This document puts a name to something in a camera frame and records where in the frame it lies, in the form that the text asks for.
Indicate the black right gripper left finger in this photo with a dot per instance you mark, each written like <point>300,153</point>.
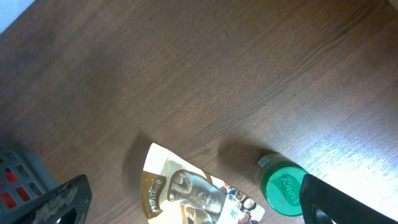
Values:
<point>66,204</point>

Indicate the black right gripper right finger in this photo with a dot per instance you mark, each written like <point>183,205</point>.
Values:
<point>323,204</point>

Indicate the green lid jar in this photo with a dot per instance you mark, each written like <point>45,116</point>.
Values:
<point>280,181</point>

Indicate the grey plastic basket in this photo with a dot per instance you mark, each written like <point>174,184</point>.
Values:
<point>29,166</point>

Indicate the orange pasta packet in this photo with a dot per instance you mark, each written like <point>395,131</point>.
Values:
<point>17,191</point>

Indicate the mushroom snack pouch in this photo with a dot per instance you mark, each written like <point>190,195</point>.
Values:
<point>175,191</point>

